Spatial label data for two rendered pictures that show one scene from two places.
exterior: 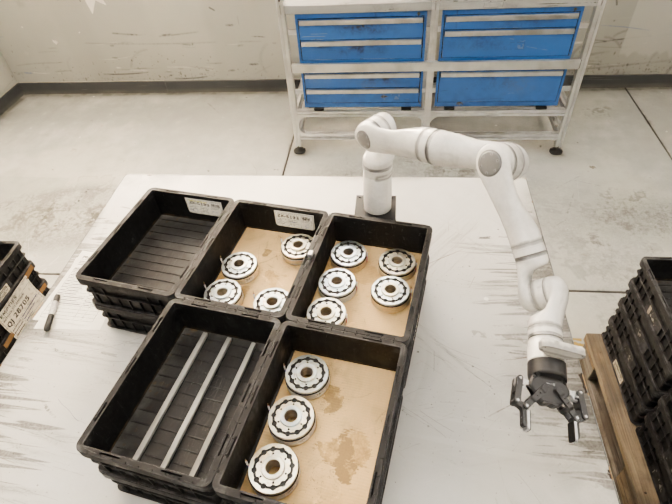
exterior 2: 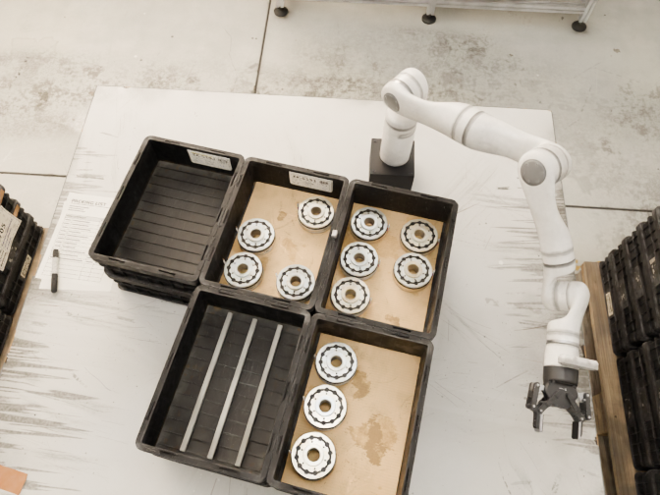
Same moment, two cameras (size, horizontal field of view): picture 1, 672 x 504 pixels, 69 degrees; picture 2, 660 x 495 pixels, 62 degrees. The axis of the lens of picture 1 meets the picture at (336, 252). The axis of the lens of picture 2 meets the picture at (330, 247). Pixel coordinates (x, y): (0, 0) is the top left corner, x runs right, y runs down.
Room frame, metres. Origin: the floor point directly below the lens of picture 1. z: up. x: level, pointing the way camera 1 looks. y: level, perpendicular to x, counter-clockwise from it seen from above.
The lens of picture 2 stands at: (0.26, 0.14, 2.20)
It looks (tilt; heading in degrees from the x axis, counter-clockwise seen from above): 64 degrees down; 355
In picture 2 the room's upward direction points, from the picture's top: straight up
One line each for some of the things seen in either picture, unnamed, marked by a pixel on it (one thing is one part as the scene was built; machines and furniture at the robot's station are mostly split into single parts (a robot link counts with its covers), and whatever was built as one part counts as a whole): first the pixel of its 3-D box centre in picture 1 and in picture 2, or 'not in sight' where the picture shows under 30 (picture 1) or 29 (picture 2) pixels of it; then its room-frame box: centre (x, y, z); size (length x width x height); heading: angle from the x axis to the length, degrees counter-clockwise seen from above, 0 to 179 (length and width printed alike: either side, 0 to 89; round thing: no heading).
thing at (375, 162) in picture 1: (377, 143); (405, 100); (1.26, -0.15, 1.05); 0.09 x 0.09 x 0.17; 40
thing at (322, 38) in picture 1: (361, 63); not in sight; (2.79, -0.24, 0.60); 0.72 x 0.03 x 0.56; 81
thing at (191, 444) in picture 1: (194, 392); (232, 382); (0.58, 0.35, 0.87); 0.40 x 0.30 x 0.11; 161
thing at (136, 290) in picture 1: (161, 238); (170, 205); (1.06, 0.50, 0.92); 0.40 x 0.30 x 0.02; 161
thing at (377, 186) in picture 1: (377, 185); (398, 137); (1.26, -0.15, 0.89); 0.09 x 0.09 x 0.17; 80
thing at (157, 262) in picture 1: (166, 250); (175, 215); (1.06, 0.50, 0.87); 0.40 x 0.30 x 0.11; 161
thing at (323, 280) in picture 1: (337, 282); (358, 258); (0.89, 0.00, 0.86); 0.10 x 0.10 x 0.01
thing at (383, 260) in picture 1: (397, 261); (418, 235); (0.94, -0.17, 0.86); 0.10 x 0.10 x 0.01
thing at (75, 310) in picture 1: (86, 287); (84, 240); (1.09, 0.81, 0.70); 0.33 x 0.23 x 0.01; 171
